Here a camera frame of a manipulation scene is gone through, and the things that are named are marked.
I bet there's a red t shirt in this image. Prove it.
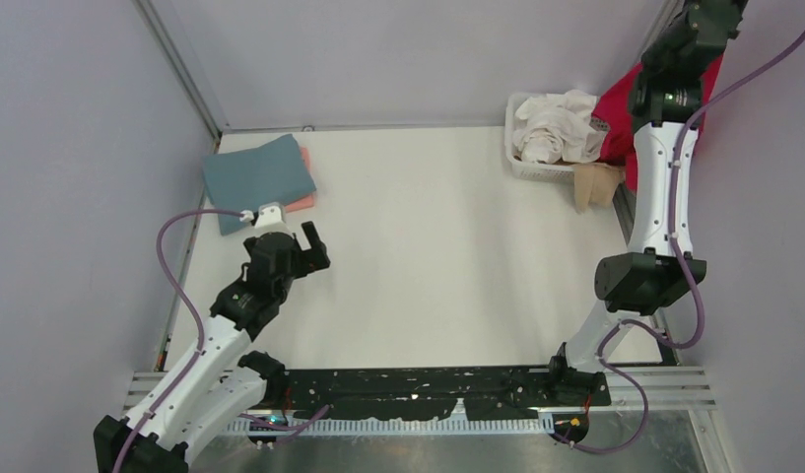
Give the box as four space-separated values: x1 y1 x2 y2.
596 55 724 194

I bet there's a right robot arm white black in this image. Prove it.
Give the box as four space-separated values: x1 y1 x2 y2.
546 1 746 404

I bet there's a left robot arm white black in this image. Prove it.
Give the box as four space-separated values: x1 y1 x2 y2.
93 221 330 472

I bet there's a folded pink t shirt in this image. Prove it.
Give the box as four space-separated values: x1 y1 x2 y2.
281 147 317 213

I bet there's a folded blue-grey t shirt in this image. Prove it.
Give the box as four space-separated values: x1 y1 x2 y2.
202 134 317 212

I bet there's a white t shirt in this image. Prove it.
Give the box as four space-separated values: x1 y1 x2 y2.
509 90 608 165

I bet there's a beige t shirt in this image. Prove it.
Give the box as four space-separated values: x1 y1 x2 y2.
572 163 626 214

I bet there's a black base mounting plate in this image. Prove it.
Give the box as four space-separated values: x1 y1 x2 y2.
260 366 611 421

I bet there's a white plastic laundry basket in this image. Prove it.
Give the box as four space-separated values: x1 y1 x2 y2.
503 93 608 182

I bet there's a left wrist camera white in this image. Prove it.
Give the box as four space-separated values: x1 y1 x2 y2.
239 203 291 235

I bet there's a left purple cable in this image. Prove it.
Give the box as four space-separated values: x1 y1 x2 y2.
111 208 331 473

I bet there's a purple cable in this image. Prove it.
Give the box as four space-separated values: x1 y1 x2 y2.
550 0 805 455
111 208 331 473

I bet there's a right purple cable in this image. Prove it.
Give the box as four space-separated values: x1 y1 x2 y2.
550 0 805 455

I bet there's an aluminium frame rail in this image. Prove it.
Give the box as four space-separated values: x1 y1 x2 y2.
122 367 716 438

